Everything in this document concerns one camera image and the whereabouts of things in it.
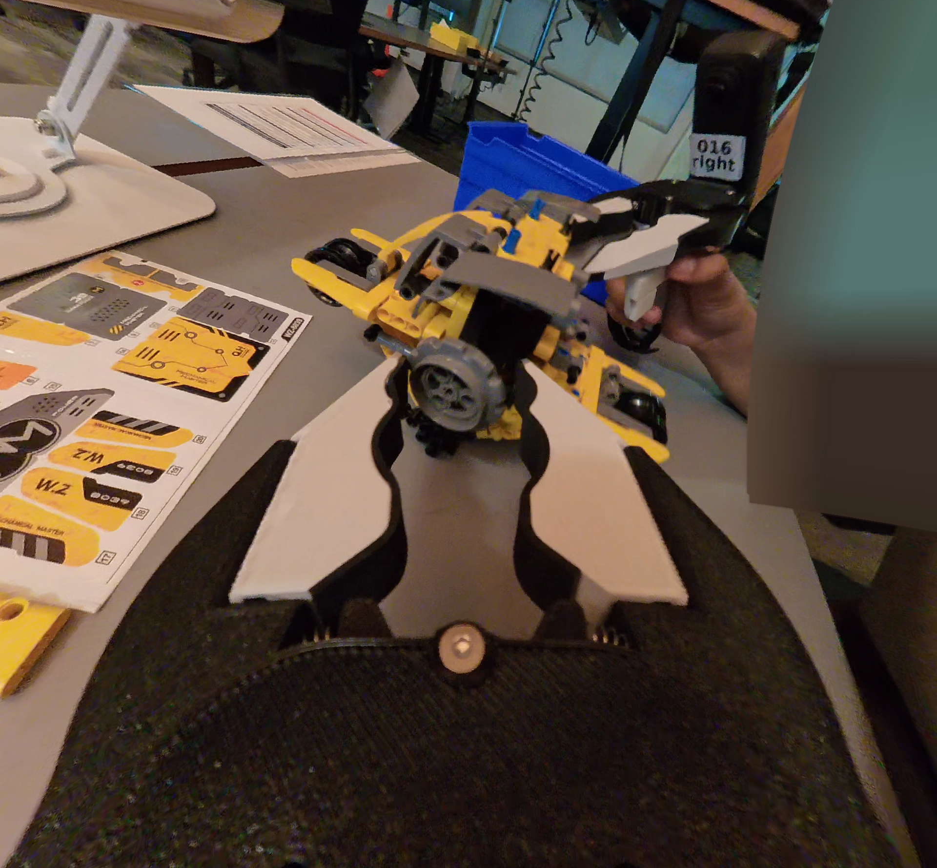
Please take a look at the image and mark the person's dark clothing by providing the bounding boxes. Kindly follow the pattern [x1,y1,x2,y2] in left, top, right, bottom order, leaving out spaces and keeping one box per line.
[820,513,937,868]

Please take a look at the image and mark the white desk lamp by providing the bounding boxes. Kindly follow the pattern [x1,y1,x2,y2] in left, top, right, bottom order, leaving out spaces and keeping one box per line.
[0,0,286,285]

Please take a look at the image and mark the yellow building-brick toy vehicle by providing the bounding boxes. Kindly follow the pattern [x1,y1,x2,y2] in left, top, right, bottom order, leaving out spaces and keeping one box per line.
[291,188,671,465]

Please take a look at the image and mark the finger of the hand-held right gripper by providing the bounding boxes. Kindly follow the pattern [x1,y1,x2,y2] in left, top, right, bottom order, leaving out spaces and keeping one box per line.
[574,190,649,243]
[584,213,713,282]

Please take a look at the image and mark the blue plastic bin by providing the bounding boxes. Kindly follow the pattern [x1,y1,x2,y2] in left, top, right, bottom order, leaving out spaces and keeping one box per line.
[456,120,639,216]

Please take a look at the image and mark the yellow brick beam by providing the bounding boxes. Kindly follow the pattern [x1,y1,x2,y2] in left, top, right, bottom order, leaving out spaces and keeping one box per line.
[0,592,73,701]

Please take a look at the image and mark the hanging white paper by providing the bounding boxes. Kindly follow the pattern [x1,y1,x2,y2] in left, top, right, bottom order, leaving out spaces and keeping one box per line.
[362,57,421,142]

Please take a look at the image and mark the yellow grey sticker sheet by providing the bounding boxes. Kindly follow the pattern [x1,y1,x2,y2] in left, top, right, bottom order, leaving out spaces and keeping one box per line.
[0,250,313,614]

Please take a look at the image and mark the coiled cable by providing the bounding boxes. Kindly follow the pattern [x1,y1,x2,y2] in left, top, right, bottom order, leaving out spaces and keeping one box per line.
[521,0,581,124]

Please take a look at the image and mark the white printed paper sheet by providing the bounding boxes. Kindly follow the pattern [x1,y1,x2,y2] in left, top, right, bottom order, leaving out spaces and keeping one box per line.
[134,83,423,181]

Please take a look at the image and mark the person's right hand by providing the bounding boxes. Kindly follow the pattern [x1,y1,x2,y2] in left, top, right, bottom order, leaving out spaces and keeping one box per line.
[606,253,760,372]

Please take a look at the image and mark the background table with black legs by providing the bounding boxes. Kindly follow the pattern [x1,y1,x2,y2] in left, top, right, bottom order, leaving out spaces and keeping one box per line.
[357,19,517,140]

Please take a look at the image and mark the small yellow box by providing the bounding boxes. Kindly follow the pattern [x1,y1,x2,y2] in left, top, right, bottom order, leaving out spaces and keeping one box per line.
[427,20,478,55]

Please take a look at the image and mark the person's right forearm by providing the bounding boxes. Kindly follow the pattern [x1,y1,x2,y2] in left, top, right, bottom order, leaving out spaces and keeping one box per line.
[695,350,756,418]

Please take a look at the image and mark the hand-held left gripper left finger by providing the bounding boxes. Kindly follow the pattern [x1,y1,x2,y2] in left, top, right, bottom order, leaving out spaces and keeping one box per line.
[229,354,409,638]

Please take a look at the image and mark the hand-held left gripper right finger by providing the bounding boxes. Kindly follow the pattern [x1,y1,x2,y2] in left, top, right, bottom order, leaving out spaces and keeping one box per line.
[512,361,691,635]

